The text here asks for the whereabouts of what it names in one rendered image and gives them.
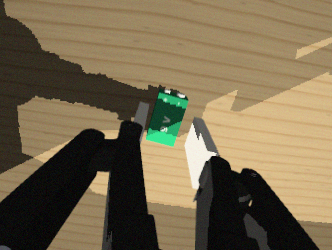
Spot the green nine-volt battery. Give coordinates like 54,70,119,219
146,89,188,147

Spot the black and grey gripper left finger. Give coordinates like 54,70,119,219
0,102,159,250

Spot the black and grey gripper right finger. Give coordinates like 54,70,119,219
185,117,320,250

